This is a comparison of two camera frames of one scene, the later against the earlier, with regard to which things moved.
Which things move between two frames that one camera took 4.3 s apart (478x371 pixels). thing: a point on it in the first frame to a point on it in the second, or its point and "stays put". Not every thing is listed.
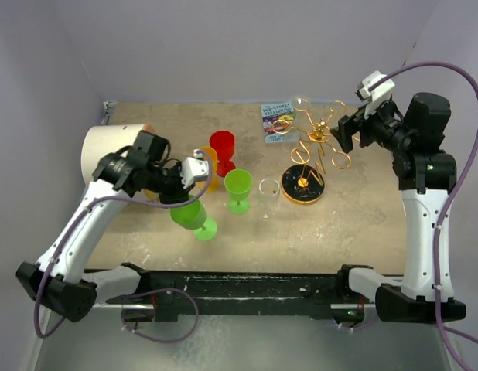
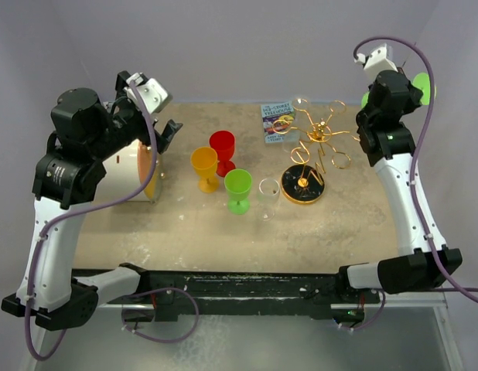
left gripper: x=180 y=194 to x=163 y=139
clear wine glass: x=301 y=112 stays put
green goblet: x=238 y=185 stays put
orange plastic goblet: x=214 y=182 stays put
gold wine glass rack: x=304 y=182 stays put
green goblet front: x=193 y=216 to x=421 y=81
